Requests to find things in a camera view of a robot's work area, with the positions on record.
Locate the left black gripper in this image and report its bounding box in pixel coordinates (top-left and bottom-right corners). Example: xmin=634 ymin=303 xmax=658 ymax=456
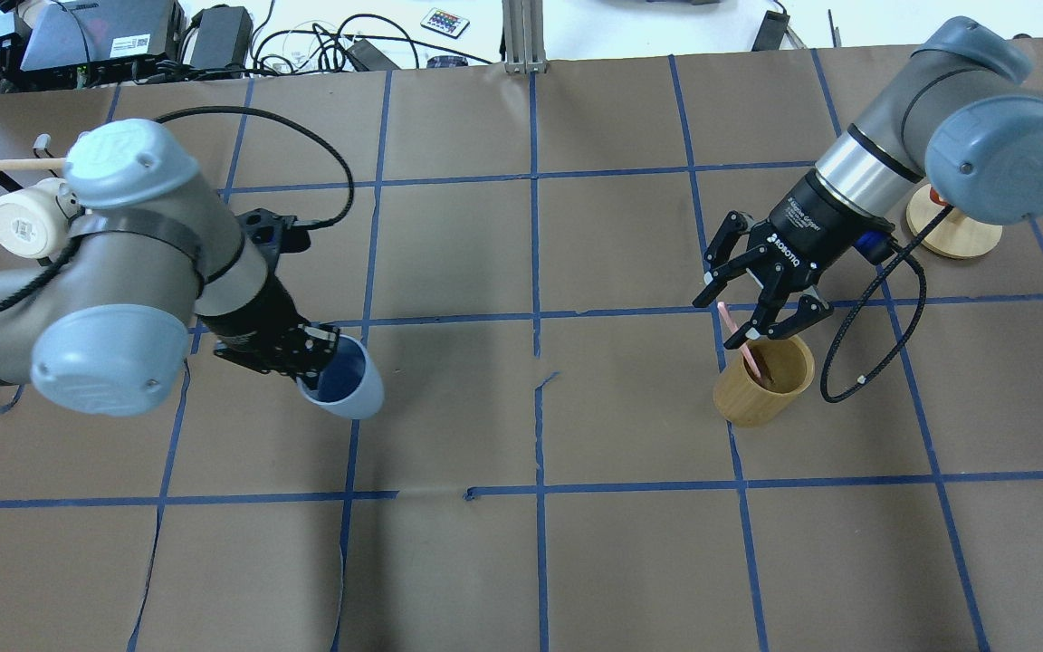
xmin=212 ymin=294 xmax=340 ymax=383

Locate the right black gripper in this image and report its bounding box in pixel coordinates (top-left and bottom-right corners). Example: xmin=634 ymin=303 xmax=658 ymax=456
xmin=692 ymin=172 xmax=893 ymax=349

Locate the pink chopstick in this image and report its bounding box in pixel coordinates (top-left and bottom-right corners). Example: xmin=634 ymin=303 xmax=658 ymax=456
xmin=717 ymin=301 xmax=763 ymax=381

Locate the light blue plastic cup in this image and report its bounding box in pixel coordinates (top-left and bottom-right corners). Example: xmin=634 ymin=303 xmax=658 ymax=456
xmin=295 ymin=334 xmax=385 ymax=420

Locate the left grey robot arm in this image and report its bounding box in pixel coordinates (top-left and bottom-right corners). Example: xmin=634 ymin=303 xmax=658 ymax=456
xmin=0 ymin=111 xmax=340 ymax=417

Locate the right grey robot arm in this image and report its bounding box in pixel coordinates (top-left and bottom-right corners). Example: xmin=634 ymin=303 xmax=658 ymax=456
xmin=693 ymin=16 xmax=1043 ymax=351

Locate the bamboo chopstick holder cup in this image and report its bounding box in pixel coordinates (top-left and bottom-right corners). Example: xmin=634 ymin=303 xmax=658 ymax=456
xmin=713 ymin=337 xmax=816 ymax=427

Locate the orange cup on stand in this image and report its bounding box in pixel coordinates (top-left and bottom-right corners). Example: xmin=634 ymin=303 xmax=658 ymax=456
xmin=927 ymin=183 xmax=949 ymax=207

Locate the wooden mug tree stand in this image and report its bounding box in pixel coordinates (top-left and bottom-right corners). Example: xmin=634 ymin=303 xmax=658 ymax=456
xmin=904 ymin=185 xmax=1003 ymax=260

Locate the white mug left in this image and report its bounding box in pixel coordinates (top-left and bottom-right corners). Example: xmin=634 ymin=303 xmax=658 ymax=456
xmin=0 ymin=178 xmax=81 ymax=260

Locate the black power adapter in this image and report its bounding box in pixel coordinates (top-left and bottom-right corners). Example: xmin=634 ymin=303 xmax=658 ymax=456
xmin=187 ymin=5 xmax=253 ymax=70

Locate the remote control with coloured buttons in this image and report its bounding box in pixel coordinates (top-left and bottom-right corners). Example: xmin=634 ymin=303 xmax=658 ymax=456
xmin=419 ymin=7 xmax=471 ymax=40

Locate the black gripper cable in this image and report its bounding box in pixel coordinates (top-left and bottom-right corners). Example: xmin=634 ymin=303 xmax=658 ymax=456
xmin=818 ymin=204 xmax=957 ymax=404

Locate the black wire mug rack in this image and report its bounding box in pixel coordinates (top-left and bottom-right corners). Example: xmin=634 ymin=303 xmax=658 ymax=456
xmin=32 ymin=132 xmax=62 ymax=178

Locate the aluminium frame post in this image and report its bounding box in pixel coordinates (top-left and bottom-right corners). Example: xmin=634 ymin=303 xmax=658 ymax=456
xmin=502 ymin=0 xmax=548 ymax=75

